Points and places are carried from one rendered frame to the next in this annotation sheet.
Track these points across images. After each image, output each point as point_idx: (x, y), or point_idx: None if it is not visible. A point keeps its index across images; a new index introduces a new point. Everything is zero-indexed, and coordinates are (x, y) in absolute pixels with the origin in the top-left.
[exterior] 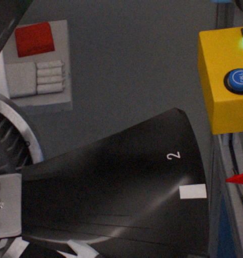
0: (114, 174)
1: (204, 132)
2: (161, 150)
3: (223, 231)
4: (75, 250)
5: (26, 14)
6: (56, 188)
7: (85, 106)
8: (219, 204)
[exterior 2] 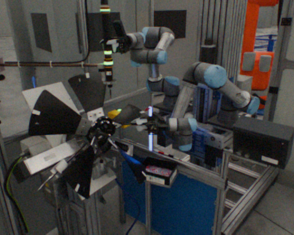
0: (127, 114)
1: None
2: (131, 109)
3: (126, 172)
4: (134, 121)
5: None
6: (120, 118)
7: None
8: (121, 166)
